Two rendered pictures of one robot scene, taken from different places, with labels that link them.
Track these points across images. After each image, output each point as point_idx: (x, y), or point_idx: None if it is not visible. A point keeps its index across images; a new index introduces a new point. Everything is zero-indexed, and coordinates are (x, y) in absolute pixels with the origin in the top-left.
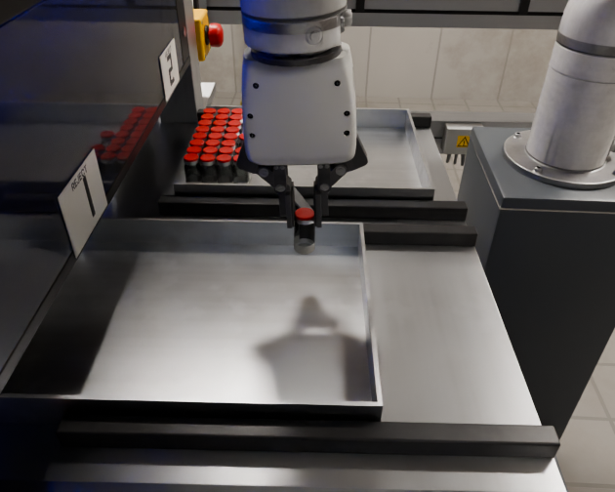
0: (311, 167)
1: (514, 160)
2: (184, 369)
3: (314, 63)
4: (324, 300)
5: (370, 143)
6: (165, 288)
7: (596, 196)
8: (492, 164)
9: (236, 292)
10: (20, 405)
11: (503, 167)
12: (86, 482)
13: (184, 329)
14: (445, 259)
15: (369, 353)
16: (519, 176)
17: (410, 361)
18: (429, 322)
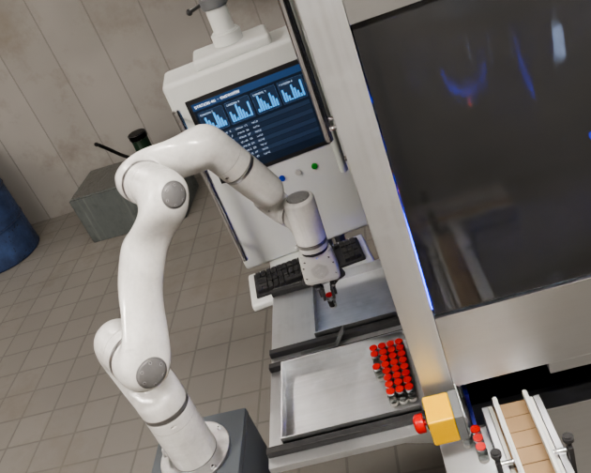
0: (343, 386)
1: (227, 435)
2: (369, 282)
3: None
4: (330, 314)
5: (310, 420)
6: (387, 301)
7: None
8: (240, 436)
9: (361, 308)
10: None
11: (234, 435)
12: None
13: (373, 292)
14: (284, 345)
15: (314, 297)
16: (229, 428)
17: (303, 305)
18: (295, 318)
